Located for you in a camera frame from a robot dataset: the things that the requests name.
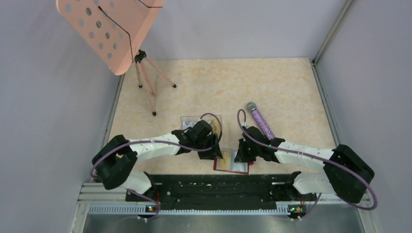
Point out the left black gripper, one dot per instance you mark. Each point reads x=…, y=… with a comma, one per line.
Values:
x=210, y=154

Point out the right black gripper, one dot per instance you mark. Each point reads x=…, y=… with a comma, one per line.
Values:
x=241, y=157

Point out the red leather card holder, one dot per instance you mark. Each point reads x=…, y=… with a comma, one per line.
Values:
x=240, y=168

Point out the clear plastic card tray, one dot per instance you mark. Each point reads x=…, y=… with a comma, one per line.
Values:
x=186, y=120

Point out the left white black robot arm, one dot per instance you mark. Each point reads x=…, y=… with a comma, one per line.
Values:
x=114, y=164

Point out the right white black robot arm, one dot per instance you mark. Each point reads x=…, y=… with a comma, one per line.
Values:
x=338, y=171

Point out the silver credit card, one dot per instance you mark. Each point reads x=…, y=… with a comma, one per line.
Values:
x=187, y=124

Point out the purple glitter microphone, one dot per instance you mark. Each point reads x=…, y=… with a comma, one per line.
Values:
x=260, y=120

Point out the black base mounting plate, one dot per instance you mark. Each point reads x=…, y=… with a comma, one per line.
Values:
x=224, y=192

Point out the pink perforated music stand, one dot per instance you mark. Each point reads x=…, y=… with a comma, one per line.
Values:
x=115, y=30

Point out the aluminium frame rail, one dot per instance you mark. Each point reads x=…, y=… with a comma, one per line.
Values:
x=121, y=201

